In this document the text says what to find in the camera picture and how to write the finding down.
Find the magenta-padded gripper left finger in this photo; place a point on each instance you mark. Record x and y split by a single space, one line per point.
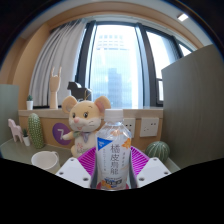
70 170

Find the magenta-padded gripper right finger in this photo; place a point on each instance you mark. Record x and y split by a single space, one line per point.
153 170

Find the clear plastic water bottle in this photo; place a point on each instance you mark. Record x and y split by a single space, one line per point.
113 156

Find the round green cactus ornament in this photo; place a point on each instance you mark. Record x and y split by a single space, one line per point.
157 150

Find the pale yellow cup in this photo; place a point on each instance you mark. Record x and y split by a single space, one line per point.
45 160

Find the round purple number sign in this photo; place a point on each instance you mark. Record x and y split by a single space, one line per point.
59 133

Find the tall green cactus ornament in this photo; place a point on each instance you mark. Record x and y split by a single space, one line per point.
36 131

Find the wooden desk back ledge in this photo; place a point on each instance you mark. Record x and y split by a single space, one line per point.
46 123

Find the small plant in white pot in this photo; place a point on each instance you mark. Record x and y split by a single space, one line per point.
29 105
26 141

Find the beige mouse plush toy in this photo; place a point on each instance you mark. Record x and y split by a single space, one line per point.
85 118

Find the pink horse figurine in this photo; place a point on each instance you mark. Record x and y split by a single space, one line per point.
15 130

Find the grey green desk partition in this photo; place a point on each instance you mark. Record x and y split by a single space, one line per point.
196 106

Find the black horse figurine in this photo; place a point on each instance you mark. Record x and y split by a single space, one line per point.
77 90

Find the wooden hand figure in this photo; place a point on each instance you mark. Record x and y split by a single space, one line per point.
54 90

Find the pale green desk partition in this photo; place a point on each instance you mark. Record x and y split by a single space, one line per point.
8 113

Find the grey white curtain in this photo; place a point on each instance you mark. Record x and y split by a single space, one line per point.
55 63

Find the dark-framed window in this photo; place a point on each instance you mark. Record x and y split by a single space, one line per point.
115 66

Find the ceiling lights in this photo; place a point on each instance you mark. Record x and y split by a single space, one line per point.
182 17

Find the white wall socket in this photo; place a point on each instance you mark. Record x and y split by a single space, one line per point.
130 126
149 127

